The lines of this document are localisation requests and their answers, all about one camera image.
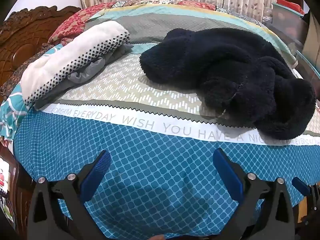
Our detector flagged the grey folded garment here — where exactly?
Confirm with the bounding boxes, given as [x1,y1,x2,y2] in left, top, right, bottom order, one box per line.
[34,44,133,110]

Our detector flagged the dark navy fleece sweater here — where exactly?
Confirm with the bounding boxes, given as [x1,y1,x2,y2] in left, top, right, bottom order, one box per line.
[139,28,316,140]

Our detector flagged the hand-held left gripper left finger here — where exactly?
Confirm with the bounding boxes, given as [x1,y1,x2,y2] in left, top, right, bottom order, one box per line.
[27,150,112,240]

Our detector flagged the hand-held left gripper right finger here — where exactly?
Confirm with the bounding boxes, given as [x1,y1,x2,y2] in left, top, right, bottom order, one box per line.
[207,148,296,240]

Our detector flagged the cardboard box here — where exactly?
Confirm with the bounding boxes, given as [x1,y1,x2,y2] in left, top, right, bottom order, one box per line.
[302,12,320,63]

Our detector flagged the carved wooden bed frame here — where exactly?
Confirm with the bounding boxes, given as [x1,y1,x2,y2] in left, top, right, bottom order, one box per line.
[0,6,82,240]

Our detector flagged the clear storage box teal lid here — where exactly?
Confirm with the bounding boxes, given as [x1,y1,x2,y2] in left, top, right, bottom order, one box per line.
[271,0,308,45]

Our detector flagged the patterned blue beige bedspread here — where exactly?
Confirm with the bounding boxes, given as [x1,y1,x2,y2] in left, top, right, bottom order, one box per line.
[12,4,320,233]

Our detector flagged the teal white patterned pillow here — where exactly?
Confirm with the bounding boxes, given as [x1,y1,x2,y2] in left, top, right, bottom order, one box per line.
[0,44,63,140]

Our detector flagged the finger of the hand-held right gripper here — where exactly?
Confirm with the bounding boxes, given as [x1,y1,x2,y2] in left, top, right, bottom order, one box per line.
[291,177,320,228]

